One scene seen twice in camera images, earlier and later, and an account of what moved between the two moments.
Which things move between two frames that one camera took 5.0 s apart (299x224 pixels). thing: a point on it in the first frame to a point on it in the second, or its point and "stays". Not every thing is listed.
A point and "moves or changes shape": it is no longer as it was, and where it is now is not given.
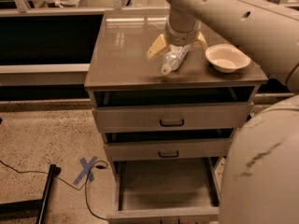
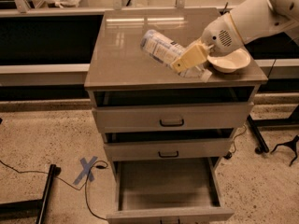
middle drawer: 152,149 stays
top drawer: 168,118 stays
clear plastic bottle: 173,58 moves or changes shape
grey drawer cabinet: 169,134 stays
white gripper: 181,35 to 218,35
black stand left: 30,208 stays
